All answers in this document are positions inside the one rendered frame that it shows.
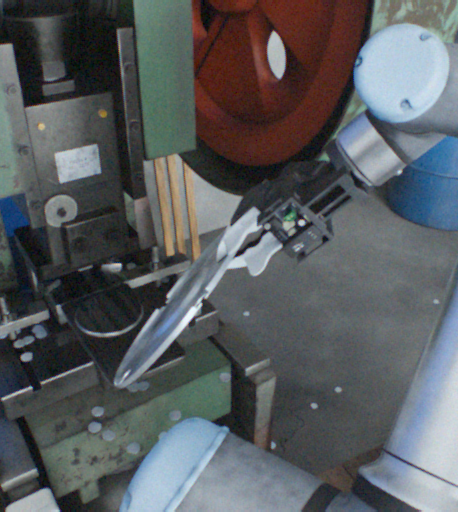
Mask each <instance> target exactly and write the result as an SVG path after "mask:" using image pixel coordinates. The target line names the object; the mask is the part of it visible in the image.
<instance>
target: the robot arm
mask: <svg viewBox="0 0 458 512"><path fill-rule="evenodd" d="M354 83H355V87H356V91H357V94H358V96H359V98H360V99H362V101H363V102H364V103H365V104H366V106H367V110H365V111H363V112H362V113H361V114H360V115H358V116H356V117H355V118H354V119H353V120H351V121H350V122H349V123H348V124H347V125H345V126H344V127H343V128H342V129H341V130H339V131H338V133H337V138H333V139H332V140H331V141H330V142H329V143H327V144H326V145H325V150H326V154H327V156H328V158H329V159H330V162H329V163H327V162H326V161H307V162H290V163H289V164H288V165H287V166H286V167H285V168H284V169H282V170H281V172H280V174H279V175H278V178H276V179H274V180H272V181H270V180H269V179H266V178H265V179H264V180H263V182H262V183H260V184H259V185H257V186H255V187H253V189H251V190H249V191H248V192H247V193H246V194H245V195H244V196H243V198H242V199H241V201H240V202H239V205H238V207H237V209H235V211H234V213H233V215H232V217H231V220H230V222H229V224H228V226H227V228H226V230H225V232H224V236H223V238H221V240H220V242H219V245H218V250H217V257H216V261H217V262H219V261H221V260H223V259H224V258H225V257H226V256H228V255H231V254H232V253H234V252H235V251H237V250H238V248H239V247H240V246H241V244H242V242H243V240H244V239H245V237H246V236H247V233H249V232H254V231H257V230H258V229H259V228H261V227H263V228H264V229H263V230H262V232H261V236H260V237H259V238H258V239H257V240H255V241H252V242H248V243H247V244H246V246H245V247H244V248H242V250H240V251H237V253H235V255H234V257H233V259H232V260H231V262H230V265H229V266H228V268H227V269H231V268H241V267H245V266H247V268H248V270H249V273H250V274H252V275H257V274H259V273H260V272H261V271H262V270H263V269H264V268H265V266H267V262H268V260H269V258H270V257H271V256H272V255H273V254H274V253H276V252H281V251H283V252H285V253H286V254H287V255H288V256H289V257H290V258H291V259H292V258H294V257H296V262H298V265H301V263H302V262H303V261H305V260H306V259H308V258H309V257H310V256H312V255H314V254H315V253H317V252H318V251H320V250H321V249H322V247H324V246H325V245H326V244H328V243H330V242H331V241H333V240H334V239H335V238H334V231H333V224H332V218H331V216H333V215H334V214H335V213H337V212H338V211H339V210H341V209H342V208H343V207H345V206H346V205H347V204H350V203H351V202H352V201H355V202H356V203H357V204H359V203H360V202H362V201H363V199H364V198H366V197H368V196H369V195H368V193H369V192H370V191H372V190H373V189H374V188H375V186H380V185H382V184H383V183H384V182H386V180H387V179H390V178H391V177H392V176H394V175H399V174H401V172H402V169H403V168H404V167H405V166H407V165H409V164H410V163H411V162H413V161H415V160H417V159H418V157H419V156H421V155H422V154H423V153H425V152H426V151H427V150H429V149H430V148H431V147H433V146H434V145H435V144H437V143H438V142H439V141H441V140H442V139H443V138H445V137H446V136H450V137H456V138H458V44H454V43H448V42H446V41H442V40H441V39H439V38H438V37H437V36H436V35H434V34H433V33H431V32H429V31H427V30H426V29H424V28H422V27H419V25H416V24H407V23H404V24H396V25H392V26H390V27H387V28H385V29H383V30H380V31H379V32H377V33H376V34H374V35H373V36H372V37H371V38H370V39H369V40H368V41H367V42H366V43H365V45H364V46H363V48H362V49H361V51H360V53H359V55H358V57H357V60H356V61H355V69H354ZM321 239H322V244H320V245H319V246H318V247H316V249H315V250H312V251H311V252H310V253H308V254H307V255H306V250H307V249H309V247H310V246H311V245H314V244H315V243H317V242H318V241H319V240H321ZM119 512H458V256H457V259H456V261H455V264H454V267H453V270H452V273H451V275H450V278H449V280H448V284H447V287H446V289H445V292H444V294H443V297H442V300H441V303H440V306H439V308H438V311H437V313H436V316H435V320H433V322H432V325H431V327H430V330H429V333H428V335H427V339H426V341H425V344H424V346H423V349H422V352H421V355H420V358H419V360H418V363H416V366H415V368H414V371H413V374H412V377H411V380H410V382H409V385H408V387H407V390H406V393H405V396H404V399H403V401H401V404H400V406H399V409H398V413H397V415H396V418H395V420H394V423H393V425H392V428H391V431H390V433H389V435H388V437H387V439H386V442H385V445H384V447H383V450H382V452H381V455H380V457H379V458H378V460H377V461H375V462H372V463H369V464H366V465H364V466H361V467H360V468H359V471H358V473H357V476H356V478H354V482H353V484H352V487H351V489H350V491H349V493H348V494H347V493H345V492H344V491H342V490H340V489H338V488H337V487H334V486H332V485H330V484H328V483H326V482H324V481H323V480H321V479H319V478H317V477H315V476H312V475H310V474H309V473H307V472H305V471H303V470H301V469H299V468H297V467H296V466H294V465H291V464H289V463H287V462H285V461H283V459H282V458H280V457H278V456H276V455H274V454H271V453H269V452H268V451H266V450H264V449H262V448H260V447H258V446H256V445H254V444H252V443H250V442H248V441H246V440H244V439H242V438H241V437H239V436H236V435H234V434H232V433H230V431H229V428H228V427H226V426H223V427H220V426H218V425H215V424H213V423H211V422H209V421H207V420H205V419H201V418H190V419H186V420H184V421H182V422H181V423H179V424H177V425H175V426H174V427H173V428H172V429H169V430H168V431H167V432H166V433H165V434H164V435H163V437H162V438H161V439H160V441H159V442H158V443H157V444H156V445H155V446H154V448H153V449H152V450H151V452H150V453H148V454H147V456H146V457H145V459H144V460H143V462H142V463H141V464H140V466H139V469H138V470H137V472H136V474H135V475H134V477H133V479H132V481H131V483H130V485H129V487H128V489H127V491H126V494H125V496H124V498H123V501H122V503H121V506H120V510H119Z"/></svg>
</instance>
